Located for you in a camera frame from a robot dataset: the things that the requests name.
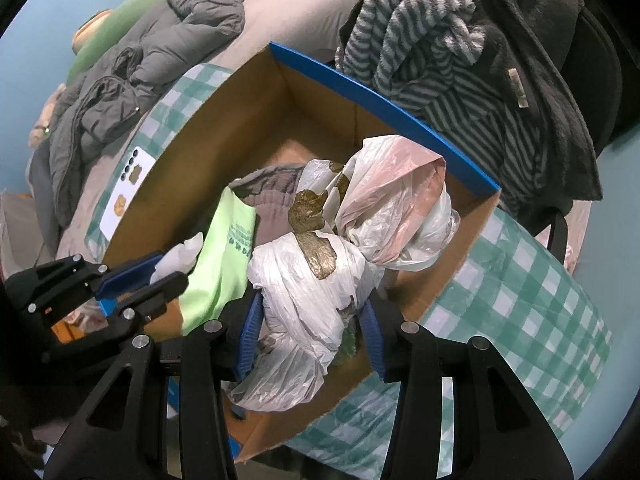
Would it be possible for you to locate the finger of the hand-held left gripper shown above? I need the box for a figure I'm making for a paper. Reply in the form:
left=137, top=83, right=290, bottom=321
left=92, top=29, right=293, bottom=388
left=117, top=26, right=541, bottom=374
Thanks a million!
left=94, top=253, right=166, bottom=297
left=116, top=271, right=190, bottom=324

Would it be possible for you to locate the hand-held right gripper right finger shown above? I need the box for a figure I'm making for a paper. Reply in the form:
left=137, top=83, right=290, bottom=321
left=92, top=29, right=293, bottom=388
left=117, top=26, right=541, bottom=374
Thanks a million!
left=357, top=300, right=573, bottom=480

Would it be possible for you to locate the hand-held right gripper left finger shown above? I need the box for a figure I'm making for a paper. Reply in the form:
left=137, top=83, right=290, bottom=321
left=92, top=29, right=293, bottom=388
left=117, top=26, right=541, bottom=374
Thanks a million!
left=42, top=290, right=266, bottom=480

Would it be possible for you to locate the green sparkly pouch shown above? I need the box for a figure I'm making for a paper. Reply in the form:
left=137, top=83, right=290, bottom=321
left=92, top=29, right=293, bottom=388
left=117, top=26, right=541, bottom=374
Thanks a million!
left=335, top=327, right=361, bottom=366

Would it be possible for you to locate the light grey sock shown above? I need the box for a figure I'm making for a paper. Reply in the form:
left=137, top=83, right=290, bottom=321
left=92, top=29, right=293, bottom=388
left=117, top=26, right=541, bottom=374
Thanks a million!
left=150, top=232, right=206, bottom=283

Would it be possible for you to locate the light green cloth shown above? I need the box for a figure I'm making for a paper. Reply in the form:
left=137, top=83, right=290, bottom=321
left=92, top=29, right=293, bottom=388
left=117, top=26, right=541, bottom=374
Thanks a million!
left=179, top=186, right=258, bottom=336

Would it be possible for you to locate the white plastic bag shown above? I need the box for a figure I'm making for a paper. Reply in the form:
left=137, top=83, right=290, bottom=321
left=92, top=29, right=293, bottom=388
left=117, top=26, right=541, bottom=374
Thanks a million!
left=227, top=135, right=461, bottom=413

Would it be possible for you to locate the blue-edged cardboard box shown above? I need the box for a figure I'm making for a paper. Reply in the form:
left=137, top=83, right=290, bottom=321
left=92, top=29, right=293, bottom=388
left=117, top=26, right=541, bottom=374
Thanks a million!
left=102, top=41, right=502, bottom=463

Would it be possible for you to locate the white phone case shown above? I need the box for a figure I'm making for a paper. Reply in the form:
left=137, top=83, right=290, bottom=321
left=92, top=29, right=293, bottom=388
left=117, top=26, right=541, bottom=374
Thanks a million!
left=99, top=147, right=158, bottom=238

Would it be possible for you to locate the grey folded towel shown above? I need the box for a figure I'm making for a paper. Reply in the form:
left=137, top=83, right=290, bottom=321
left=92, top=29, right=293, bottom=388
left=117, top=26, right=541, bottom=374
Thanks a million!
left=229, top=162, right=311, bottom=251

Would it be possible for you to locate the green checked tablecloth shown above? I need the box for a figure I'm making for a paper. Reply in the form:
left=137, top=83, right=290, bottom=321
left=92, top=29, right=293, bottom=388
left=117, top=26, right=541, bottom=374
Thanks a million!
left=85, top=62, right=613, bottom=461

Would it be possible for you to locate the grey puffer jacket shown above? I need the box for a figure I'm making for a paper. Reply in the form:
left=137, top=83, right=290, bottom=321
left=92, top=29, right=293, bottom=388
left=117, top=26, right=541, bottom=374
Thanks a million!
left=27, top=0, right=247, bottom=241

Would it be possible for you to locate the green plush cushion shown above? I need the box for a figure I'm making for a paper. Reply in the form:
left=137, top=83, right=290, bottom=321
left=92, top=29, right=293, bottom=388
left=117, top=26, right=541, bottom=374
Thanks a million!
left=65, top=0, right=166, bottom=91

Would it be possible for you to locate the dark grey fleece robe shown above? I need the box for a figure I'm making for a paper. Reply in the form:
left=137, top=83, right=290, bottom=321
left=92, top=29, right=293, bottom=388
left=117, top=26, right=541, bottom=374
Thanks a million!
left=350, top=0, right=603, bottom=211

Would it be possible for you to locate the grey striped fleece garment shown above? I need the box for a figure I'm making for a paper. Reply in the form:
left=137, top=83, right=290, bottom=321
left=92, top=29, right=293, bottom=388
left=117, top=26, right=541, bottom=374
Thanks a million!
left=334, top=0, right=543, bottom=206

